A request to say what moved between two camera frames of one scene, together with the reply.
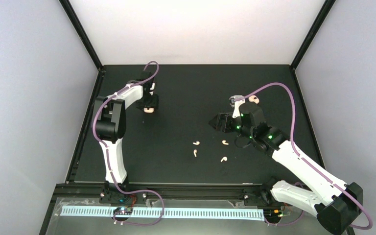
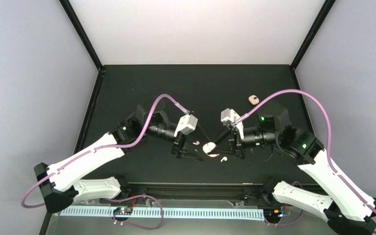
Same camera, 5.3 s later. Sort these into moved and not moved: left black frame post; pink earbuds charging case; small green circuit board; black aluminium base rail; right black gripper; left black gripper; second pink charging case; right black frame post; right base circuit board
Moved: right black gripper; left black gripper; pink earbuds charging case
Not moved: small green circuit board; right black frame post; right base circuit board; left black frame post; black aluminium base rail; second pink charging case
